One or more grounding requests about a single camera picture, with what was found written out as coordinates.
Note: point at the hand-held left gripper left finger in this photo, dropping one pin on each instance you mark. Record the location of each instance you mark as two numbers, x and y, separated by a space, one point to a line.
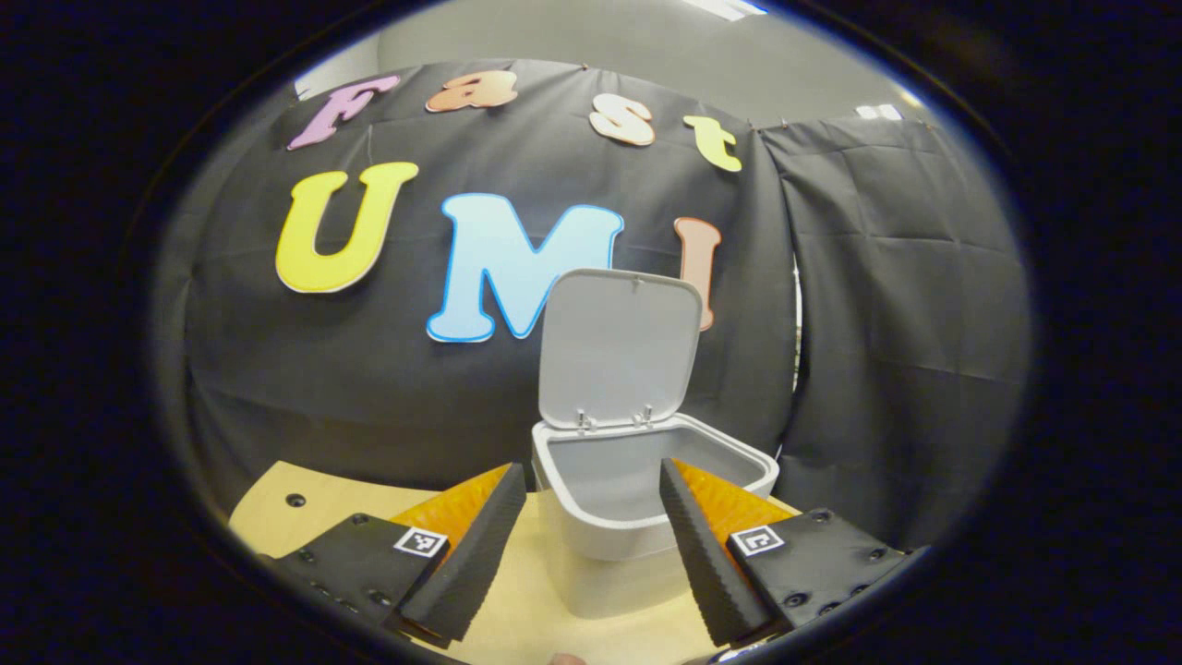
476 554

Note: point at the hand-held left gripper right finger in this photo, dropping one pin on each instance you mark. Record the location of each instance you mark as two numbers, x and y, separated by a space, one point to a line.
706 563

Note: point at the white desktop garbage bin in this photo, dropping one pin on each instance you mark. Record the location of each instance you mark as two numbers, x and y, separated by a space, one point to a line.
619 351

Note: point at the wooden desktop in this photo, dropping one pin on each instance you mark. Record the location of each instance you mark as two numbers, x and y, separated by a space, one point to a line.
277 517

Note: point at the black backdrop cloth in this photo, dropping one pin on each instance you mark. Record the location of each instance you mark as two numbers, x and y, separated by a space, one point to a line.
277 369

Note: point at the small ceiling light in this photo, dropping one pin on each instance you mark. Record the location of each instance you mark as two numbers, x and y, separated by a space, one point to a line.
877 112

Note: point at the long ceiling light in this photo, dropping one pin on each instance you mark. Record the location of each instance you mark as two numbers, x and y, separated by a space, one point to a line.
729 7

